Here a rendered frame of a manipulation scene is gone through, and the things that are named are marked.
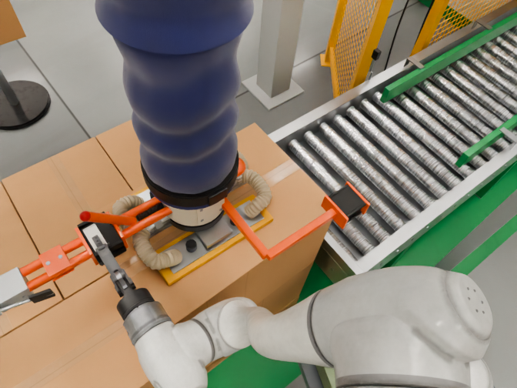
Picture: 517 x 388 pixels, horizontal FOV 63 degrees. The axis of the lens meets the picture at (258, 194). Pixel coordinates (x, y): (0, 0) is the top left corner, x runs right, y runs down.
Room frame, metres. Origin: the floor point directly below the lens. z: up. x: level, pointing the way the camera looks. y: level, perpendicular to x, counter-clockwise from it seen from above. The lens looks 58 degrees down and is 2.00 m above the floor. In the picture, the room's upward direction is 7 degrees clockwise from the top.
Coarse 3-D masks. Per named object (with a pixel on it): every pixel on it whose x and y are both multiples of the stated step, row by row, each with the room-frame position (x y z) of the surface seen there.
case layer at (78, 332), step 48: (96, 144) 1.08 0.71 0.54; (0, 192) 0.79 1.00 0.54; (48, 192) 0.81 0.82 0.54; (96, 192) 0.84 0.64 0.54; (0, 240) 0.59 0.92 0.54; (48, 240) 0.61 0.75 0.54; (48, 288) 0.44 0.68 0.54; (96, 288) 0.46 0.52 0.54; (288, 288) 0.58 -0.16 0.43; (0, 336) 0.26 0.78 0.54; (48, 336) 0.28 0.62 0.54; (96, 336) 0.30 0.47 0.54; (0, 384) 0.13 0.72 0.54; (48, 384) 0.14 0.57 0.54; (96, 384) 0.16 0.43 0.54; (144, 384) 0.17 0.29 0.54
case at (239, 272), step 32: (256, 128) 0.92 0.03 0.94; (256, 160) 0.79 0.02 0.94; (288, 160) 0.80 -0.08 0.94; (128, 192) 0.62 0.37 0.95; (256, 192) 0.67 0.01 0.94; (288, 192) 0.69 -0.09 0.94; (320, 192) 0.70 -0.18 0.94; (288, 224) 0.58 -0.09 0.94; (128, 256) 0.43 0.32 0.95; (224, 256) 0.46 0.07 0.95; (256, 256) 0.47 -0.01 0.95; (288, 256) 0.54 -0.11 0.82; (160, 288) 0.35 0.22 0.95; (192, 288) 0.36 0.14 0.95; (224, 288) 0.37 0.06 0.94; (256, 288) 0.46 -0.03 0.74
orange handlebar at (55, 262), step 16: (240, 160) 0.68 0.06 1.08; (144, 208) 0.50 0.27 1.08; (224, 208) 0.53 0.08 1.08; (144, 224) 0.46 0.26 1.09; (240, 224) 0.49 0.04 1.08; (320, 224) 0.52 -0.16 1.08; (80, 240) 0.39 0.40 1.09; (256, 240) 0.45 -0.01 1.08; (288, 240) 0.46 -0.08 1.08; (48, 256) 0.34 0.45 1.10; (64, 256) 0.35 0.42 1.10; (80, 256) 0.35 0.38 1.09; (272, 256) 0.41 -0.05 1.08; (32, 272) 0.31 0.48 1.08; (48, 272) 0.31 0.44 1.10; (64, 272) 0.32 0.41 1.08; (32, 288) 0.27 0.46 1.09
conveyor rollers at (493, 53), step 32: (512, 32) 2.19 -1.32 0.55; (480, 64) 1.89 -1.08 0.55; (512, 64) 1.93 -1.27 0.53; (416, 96) 1.60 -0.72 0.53; (448, 96) 1.61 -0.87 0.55; (480, 96) 1.65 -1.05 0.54; (512, 96) 1.71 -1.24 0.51; (320, 128) 1.32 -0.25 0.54; (352, 128) 1.33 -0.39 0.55; (384, 128) 1.39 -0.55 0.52; (416, 128) 1.38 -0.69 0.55; (480, 128) 1.43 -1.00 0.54; (352, 160) 1.16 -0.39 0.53; (384, 160) 1.17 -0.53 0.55; (448, 160) 1.22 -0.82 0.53; (480, 160) 1.23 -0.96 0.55; (384, 192) 1.01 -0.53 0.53; (416, 192) 1.02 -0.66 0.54; (352, 256) 0.69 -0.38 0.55
